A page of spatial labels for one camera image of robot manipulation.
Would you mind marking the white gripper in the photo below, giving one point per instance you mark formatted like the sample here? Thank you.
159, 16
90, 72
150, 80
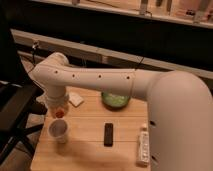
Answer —
54, 104

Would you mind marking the small orange red pepper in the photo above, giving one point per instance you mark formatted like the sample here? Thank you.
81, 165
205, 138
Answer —
59, 114

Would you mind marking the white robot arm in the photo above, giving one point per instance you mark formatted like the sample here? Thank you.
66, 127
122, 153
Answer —
179, 104

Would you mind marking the green ceramic bowl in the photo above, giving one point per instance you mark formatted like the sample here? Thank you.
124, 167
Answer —
114, 101

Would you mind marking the black office chair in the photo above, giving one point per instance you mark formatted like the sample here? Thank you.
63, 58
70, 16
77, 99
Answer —
16, 103

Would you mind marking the black rectangular remote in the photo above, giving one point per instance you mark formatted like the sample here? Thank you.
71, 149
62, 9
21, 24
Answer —
108, 135

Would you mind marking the metal clamp stand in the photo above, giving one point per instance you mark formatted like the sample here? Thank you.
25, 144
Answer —
33, 52

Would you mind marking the white plastic bottle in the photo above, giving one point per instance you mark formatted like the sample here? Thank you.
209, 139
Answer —
143, 147

